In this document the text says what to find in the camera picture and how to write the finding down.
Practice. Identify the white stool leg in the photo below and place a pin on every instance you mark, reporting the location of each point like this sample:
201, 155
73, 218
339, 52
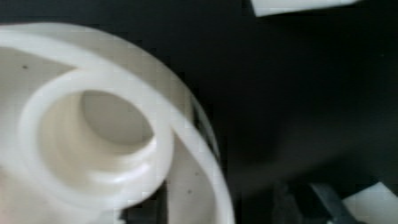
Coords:
270, 7

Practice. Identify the white right fence wall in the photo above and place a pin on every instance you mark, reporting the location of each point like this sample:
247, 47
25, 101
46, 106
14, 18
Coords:
371, 205

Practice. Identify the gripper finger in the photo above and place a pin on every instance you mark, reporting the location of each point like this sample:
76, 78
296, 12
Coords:
328, 208

